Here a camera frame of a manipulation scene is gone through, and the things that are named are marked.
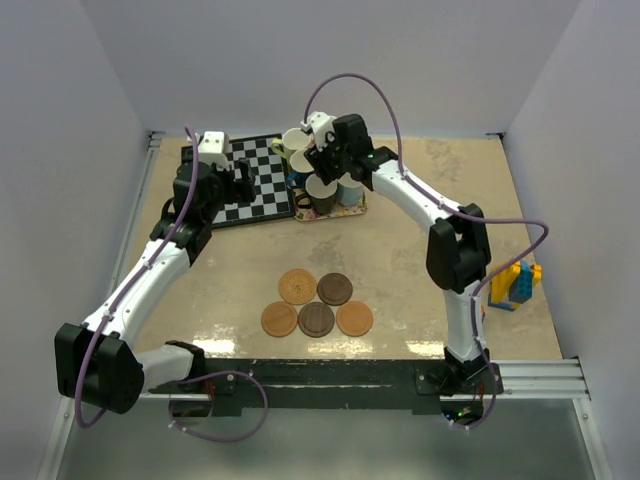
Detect dark wooden coaster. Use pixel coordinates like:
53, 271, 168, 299
317, 272, 353, 306

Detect light wooden coaster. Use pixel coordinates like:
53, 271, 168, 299
261, 301, 298, 337

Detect dark walnut coaster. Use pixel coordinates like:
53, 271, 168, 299
298, 302, 335, 338

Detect orange wooden coaster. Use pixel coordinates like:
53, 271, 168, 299
336, 301, 374, 337

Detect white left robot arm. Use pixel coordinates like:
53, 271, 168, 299
54, 159, 256, 414

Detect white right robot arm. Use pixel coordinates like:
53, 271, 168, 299
301, 112, 491, 395

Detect black and silver chessboard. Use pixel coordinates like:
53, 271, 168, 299
212, 133, 295, 229

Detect light blue mug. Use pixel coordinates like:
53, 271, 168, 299
337, 174, 364, 207

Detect dark blue mug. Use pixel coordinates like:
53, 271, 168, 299
286, 149, 314, 189

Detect light green mug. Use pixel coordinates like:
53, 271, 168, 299
270, 128, 311, 161

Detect black mug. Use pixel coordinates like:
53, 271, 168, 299
294, 174, 338, 215

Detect floral serving tray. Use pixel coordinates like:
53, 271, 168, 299
290, 188, 367, 222

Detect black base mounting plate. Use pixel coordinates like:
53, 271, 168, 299
151, 358, 504, 417

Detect yellow blue toy blocks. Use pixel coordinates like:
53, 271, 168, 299
488, 260, 543, 312

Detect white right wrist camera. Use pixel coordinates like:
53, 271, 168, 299
301, 112, 336, 140

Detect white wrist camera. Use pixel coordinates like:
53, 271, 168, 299
198, 131, 229, 170
301, 112, 336, 140

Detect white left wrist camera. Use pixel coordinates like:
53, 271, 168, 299
198, 131, 229, 170

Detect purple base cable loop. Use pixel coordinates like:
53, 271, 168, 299
168, 370, 271, 443

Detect aluminium frame rail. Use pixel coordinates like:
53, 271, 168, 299
473, 360, 612, 479

